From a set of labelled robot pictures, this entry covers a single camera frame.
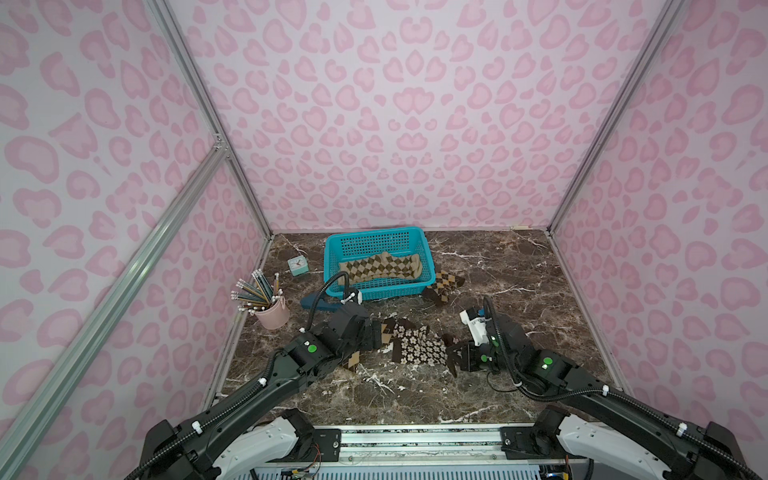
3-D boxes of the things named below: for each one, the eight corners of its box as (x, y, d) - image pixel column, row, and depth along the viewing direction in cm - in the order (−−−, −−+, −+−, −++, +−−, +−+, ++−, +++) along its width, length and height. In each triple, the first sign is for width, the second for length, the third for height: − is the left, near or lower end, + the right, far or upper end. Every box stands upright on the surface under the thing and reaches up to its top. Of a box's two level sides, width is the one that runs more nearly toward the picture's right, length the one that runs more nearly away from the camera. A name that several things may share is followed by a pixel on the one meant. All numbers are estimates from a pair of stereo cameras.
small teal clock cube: (291, 277, 109) (289, 272, 107) (289, 263, 113) (287, 259, 111) (310, 271, 111) (308, 267, 109) (307, 258, 115) (305, 254, 112)
